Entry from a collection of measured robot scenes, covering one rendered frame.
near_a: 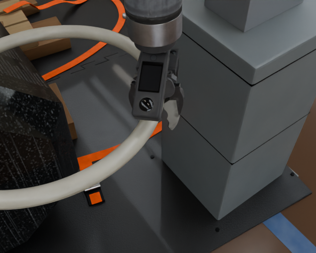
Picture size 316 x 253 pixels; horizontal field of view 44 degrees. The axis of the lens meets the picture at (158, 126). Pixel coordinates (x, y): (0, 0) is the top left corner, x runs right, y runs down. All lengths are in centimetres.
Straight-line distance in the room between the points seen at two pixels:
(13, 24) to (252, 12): 161
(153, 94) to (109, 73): 163
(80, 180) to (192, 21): 69
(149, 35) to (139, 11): 4
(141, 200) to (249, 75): 86
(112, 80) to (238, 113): 116
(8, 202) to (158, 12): 36
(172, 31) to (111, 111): 145
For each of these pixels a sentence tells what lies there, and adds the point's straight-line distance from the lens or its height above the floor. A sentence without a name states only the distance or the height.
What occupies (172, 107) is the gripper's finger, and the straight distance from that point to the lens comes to 73.
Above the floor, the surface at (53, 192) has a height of 100.
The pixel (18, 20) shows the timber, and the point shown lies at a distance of 246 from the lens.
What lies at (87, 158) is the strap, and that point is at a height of 2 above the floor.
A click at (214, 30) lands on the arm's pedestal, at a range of 114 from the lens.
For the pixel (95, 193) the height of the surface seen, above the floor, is 3.
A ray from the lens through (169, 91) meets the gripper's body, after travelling 70.
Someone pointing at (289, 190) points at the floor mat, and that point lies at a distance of 185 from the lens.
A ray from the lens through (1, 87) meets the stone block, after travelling 116.
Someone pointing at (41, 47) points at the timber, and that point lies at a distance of 240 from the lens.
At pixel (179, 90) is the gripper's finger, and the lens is 70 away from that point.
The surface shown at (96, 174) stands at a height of 101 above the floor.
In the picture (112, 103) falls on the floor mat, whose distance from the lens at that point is 209.
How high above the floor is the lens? 152
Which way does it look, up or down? 50 degrees down
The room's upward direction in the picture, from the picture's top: straight up
